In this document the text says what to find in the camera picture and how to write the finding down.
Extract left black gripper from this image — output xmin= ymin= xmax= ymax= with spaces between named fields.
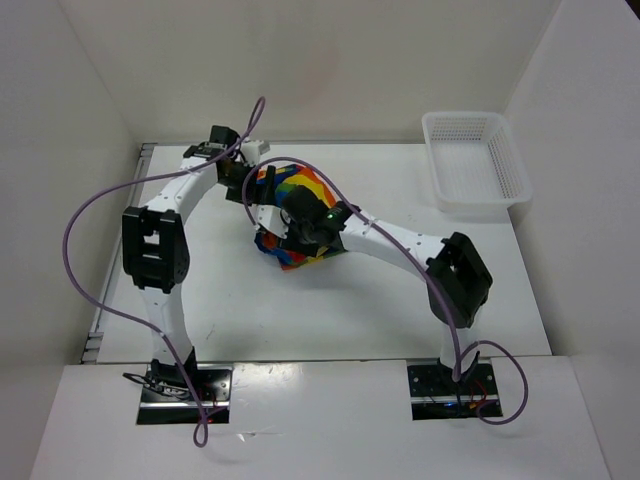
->
xmin=218 ymin=161 xmax=275 ymax=207

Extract rainbow striped shorts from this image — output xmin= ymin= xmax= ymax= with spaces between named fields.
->
xmin=243 ymin=164 xmax=345 ymax=271

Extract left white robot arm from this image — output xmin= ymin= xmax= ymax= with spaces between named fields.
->
xmin=122 ymin=126 xmax=269 ymax=400

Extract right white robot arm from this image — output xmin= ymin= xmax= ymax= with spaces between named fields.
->
xmin=281 ymin=186 xmax=493 ymax=393

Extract white plastic basket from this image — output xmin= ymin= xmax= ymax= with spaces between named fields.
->
xmin=421 ymin=111 xmax=533 ymax=215

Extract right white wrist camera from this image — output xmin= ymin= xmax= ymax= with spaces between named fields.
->
xmin=255 ymin=205 xmax=288 ymax=239

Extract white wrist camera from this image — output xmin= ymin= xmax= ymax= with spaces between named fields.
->
xmin=240 ymin=140 xmax=270 ymax=167
xmin=255 ymin=205 xmax=288 ymax=239

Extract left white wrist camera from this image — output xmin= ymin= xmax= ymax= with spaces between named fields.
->
xmin=240 ymin=140 xmax=270 ymax=167

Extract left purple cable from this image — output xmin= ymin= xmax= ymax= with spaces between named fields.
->
xmin=62 ymin=95 xmax=267 ymax=447

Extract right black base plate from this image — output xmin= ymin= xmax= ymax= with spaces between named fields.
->
xmin=407 ymin=360 xmax=503 ymax=421

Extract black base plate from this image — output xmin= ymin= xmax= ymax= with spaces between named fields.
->
xmin=129 ymin=363 xmax=233 ymax=425
xmin=407 ymin=360 xmax=503 ymax=421

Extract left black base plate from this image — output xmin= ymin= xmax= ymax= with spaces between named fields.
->
xmin=129 ymin=363 xmax=233 ymax=425

